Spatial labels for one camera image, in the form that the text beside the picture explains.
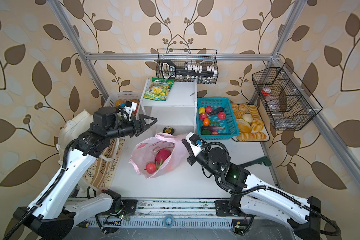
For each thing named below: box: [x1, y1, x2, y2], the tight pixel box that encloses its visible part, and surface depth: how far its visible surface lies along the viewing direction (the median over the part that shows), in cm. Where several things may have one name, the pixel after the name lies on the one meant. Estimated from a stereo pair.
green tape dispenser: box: [238, 156, 272, 168], surface depth 91 cm
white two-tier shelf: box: [137, 78, 198, 135], surface depth 82 cm
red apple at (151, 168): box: [144, 162, 157, 175], surface depth 82 cm
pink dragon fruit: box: [155, 148, 172, 170], surface depth 86 cm
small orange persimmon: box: [203, 118, 210, 126], surface depth 107 cm
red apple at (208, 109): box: [205, 106, 213, 114], surface depth 114 cm
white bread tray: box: [232, 105, 270, 142], surface depth 102 cm
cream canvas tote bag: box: [56, 109, 94, 168], surface depth 77 cm
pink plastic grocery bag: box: [128, 132, 188, 179], surface depth 69 cm
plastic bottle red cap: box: [261, 87, 284, 118], surface depth 81 cm
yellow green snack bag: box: [143, 77, 175, 102], surface depth 80 cm
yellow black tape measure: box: [163, 126, 175, 135], surface depth 104 cm
